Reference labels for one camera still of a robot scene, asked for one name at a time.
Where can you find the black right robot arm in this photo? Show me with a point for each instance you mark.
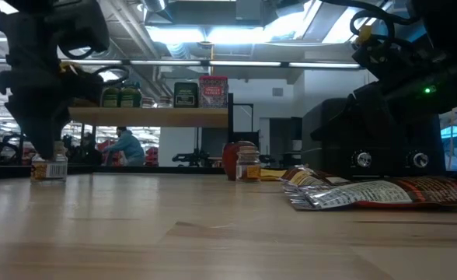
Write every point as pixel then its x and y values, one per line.
pixel 454 19

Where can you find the brown foil spice packet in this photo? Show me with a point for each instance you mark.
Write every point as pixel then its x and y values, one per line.
pixel 306 177
pixel 368 194

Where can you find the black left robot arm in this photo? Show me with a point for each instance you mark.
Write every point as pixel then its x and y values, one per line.
pixel 18 27

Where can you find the green black pepper tin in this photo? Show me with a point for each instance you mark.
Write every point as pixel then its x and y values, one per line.
pixel 185 94

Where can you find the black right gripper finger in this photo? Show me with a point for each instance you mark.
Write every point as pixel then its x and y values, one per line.
pixel 349 116

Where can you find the blue lit monitor screen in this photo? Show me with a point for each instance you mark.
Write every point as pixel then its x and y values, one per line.
pixel 454 132

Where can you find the grey overhead crossbar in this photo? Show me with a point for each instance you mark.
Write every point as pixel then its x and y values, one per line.
pixel 244 63

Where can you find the red background cart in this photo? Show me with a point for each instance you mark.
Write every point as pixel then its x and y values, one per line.
pixel 151 155

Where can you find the red lid patterned spice tin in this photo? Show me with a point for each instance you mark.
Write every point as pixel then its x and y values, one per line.
pixel 213 91

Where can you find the person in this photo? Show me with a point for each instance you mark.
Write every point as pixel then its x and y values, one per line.
pixel 127 148

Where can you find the yellow cloth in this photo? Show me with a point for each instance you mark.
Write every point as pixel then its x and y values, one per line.
pixel 271 174

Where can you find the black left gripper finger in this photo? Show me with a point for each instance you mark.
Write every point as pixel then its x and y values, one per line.
pixel 51 132
pixel 24 128

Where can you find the black toaster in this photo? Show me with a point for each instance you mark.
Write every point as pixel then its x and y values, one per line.
pixel 399 155

